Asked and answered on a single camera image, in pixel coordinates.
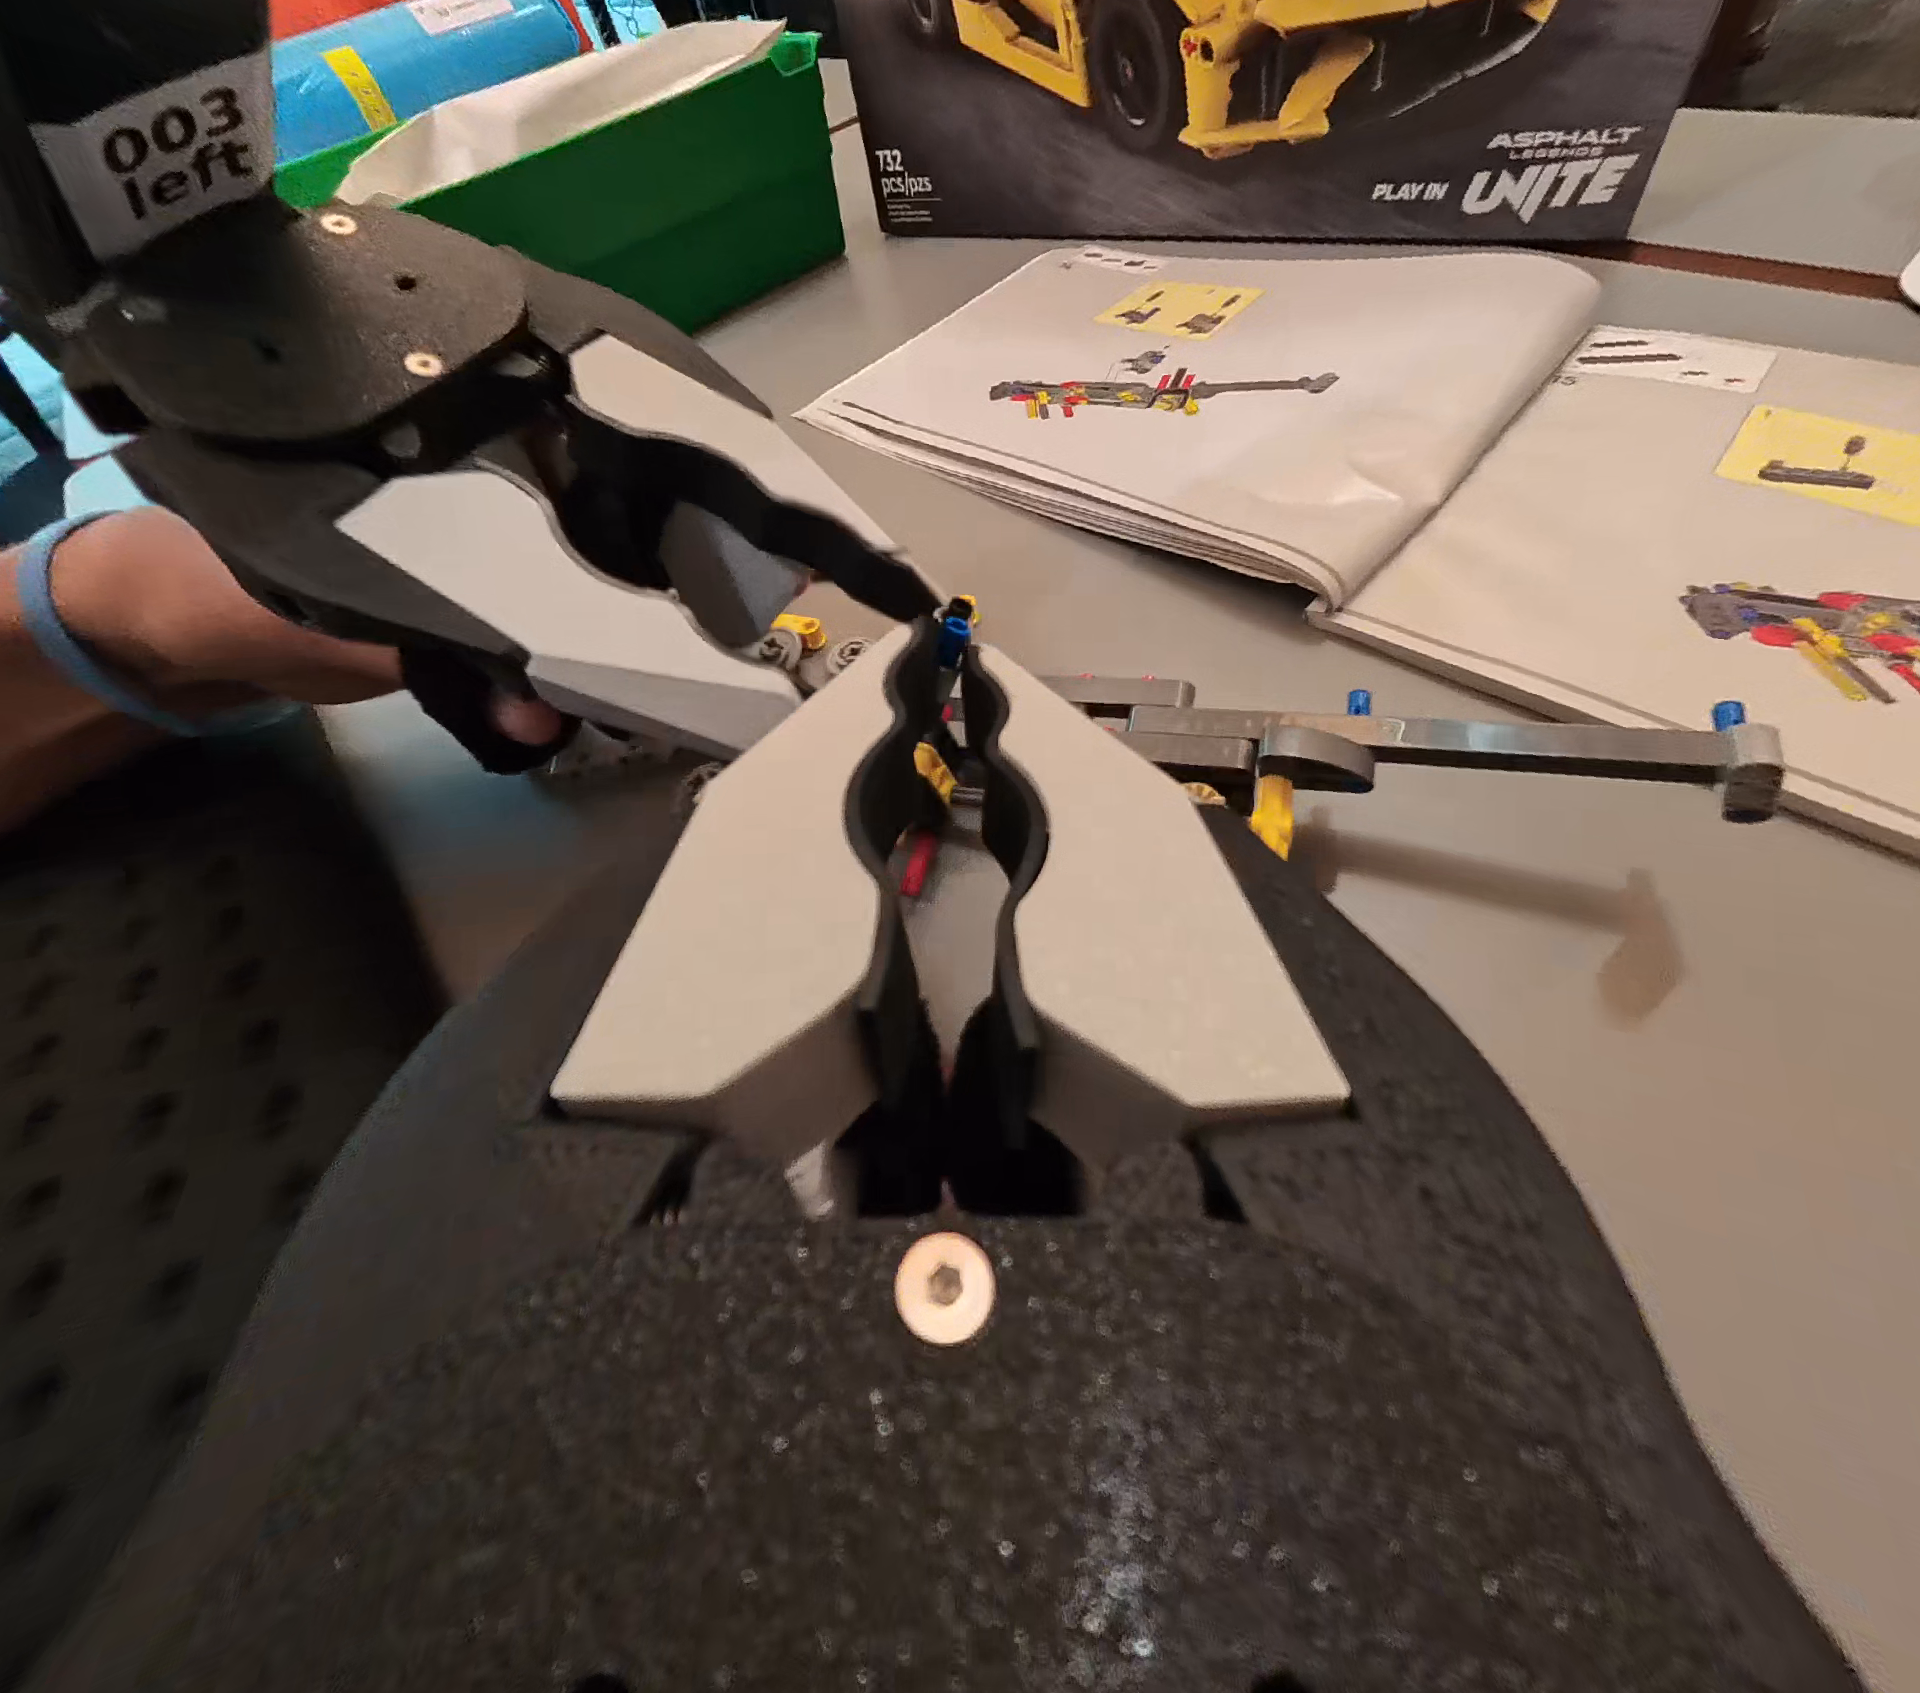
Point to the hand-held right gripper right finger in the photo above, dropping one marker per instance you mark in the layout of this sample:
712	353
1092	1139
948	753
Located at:
1155	959

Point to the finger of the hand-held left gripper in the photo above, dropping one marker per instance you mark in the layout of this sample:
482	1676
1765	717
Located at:
480	569
660	402

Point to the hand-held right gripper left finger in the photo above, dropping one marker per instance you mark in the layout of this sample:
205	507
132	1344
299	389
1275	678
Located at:
750	928

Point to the grey lego beam assembly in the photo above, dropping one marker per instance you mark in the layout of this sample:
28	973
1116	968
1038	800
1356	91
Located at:
1500	740

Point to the person's left forearm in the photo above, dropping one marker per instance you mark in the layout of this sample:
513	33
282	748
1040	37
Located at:
23	702

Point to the person's left hand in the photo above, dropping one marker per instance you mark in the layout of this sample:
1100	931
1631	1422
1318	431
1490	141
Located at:
224	628

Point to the green plastic bin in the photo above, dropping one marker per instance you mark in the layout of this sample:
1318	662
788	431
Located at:
675	193

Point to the white crumpled paper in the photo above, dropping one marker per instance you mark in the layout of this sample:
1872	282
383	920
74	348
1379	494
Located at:
524	119

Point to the blue wristband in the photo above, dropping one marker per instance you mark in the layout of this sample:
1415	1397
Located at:
44	643

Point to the open instruction booklet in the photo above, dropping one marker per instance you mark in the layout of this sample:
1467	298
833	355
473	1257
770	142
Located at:
1350	418

